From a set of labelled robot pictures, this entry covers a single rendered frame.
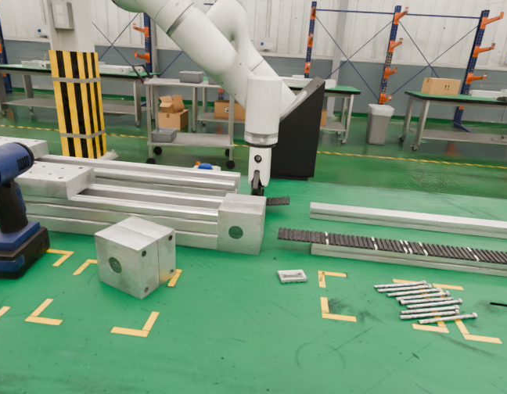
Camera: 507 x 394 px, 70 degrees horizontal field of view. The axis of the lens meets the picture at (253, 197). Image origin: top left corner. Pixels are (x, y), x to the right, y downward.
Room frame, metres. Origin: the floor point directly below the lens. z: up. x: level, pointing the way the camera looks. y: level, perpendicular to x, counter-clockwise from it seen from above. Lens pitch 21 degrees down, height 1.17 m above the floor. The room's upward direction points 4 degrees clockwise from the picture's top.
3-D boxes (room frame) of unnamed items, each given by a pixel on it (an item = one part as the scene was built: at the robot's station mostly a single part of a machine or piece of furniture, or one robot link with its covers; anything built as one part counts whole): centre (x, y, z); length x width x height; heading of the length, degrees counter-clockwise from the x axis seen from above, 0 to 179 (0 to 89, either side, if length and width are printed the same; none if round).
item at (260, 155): (0.90, -0.01, 0.92); 0.10 x 0.07 x 0.11; 174
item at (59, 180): (0.76, 0.46, 0.87); 0.16 x 0.11 x 0.07; 84
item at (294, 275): (0.59, -0.08, 0.78); 0.05 x 0.03 x 0.01; 102
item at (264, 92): (0.91, -0.01, 1.06); 0.09 x 0.08 x 0.13; 9
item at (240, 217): (0.73, 0.02, 0.83); 0.12 x 0.09 x 0.10; 174
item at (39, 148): (0.98, 0.69, 0.87); 0.16 x 0.11 x 0.07; 84
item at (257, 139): (0.90, -0.01, 0.98); 0.09 x 0.08 x 0.03; 174
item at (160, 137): (3.96, 0.76, 0.50); 1.03 x 0.55 x 1.01; 97
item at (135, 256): (0.57, 0.20, 0.83); 0.11 x 0.10 x 0.10; 153
